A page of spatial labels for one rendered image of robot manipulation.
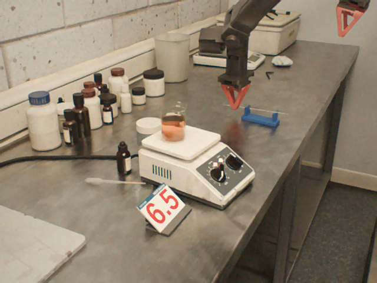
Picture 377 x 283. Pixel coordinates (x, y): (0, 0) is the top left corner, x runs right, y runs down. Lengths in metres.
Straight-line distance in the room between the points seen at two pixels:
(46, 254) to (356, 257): 1.48
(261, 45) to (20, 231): 1.38
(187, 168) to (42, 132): 0.39
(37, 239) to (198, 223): 0.27
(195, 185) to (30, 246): 0.30
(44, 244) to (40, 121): 0.37
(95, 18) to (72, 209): 0.72
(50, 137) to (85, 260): 0.42
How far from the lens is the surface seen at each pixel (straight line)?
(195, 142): 0.82
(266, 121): 1.14
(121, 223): 0.76
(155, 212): 0.74
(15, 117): 1.12
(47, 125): 1.02
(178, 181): 0.80
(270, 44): 1.87
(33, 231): 0.76
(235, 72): 1.13
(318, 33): 2.22
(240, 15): 1.00
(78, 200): 0.83
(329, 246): 1.97
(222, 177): 0.77
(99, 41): 1.40
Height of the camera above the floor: 1.19
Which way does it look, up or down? 25 degrees down
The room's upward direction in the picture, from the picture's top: straight up
